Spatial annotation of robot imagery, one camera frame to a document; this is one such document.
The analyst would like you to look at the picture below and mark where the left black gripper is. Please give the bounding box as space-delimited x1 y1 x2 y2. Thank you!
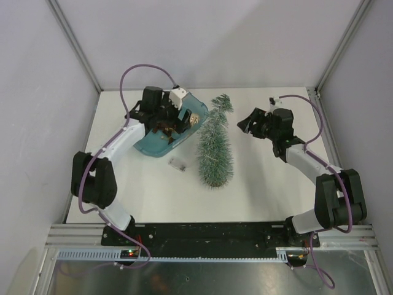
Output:
154 92 192 135

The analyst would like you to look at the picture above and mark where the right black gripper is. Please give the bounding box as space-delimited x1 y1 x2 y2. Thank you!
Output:
237 108 279 141

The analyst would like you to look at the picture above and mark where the gold mirror ball ornament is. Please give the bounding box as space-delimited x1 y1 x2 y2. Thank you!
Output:
189 113 200 127

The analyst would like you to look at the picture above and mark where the small frosted christmas tree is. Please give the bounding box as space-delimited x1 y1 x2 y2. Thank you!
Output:
196 93 234 189

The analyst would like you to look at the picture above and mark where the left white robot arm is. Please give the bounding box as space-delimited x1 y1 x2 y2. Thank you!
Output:
71 86 197 246

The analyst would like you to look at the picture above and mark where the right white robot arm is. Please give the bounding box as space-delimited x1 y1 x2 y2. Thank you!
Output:
237 108 367 246

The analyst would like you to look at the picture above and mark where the teal plastic bin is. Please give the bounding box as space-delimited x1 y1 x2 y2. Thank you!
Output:
130 91 209 158

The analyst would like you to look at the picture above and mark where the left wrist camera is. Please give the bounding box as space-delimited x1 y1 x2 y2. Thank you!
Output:
169 87 188 109

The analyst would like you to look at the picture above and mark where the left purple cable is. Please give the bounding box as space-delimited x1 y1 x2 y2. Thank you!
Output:
58 63 179 277

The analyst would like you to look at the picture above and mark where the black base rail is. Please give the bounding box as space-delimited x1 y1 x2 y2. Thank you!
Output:
101 221 322 261

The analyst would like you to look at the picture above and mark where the white slotted cable duct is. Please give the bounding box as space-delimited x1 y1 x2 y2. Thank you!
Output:
57 248 288 262

